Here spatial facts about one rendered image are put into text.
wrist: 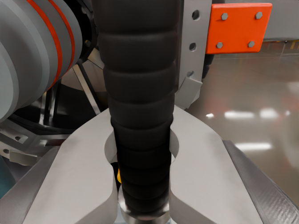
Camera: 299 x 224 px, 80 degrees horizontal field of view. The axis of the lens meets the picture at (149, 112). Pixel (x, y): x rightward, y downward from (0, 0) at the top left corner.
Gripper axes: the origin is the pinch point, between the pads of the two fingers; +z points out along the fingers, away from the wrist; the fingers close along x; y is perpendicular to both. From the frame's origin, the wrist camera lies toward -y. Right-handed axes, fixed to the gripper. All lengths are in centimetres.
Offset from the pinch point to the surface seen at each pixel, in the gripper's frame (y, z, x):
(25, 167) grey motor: 42, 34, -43
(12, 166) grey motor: 42, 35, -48
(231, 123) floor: 83, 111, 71
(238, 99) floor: 83, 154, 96
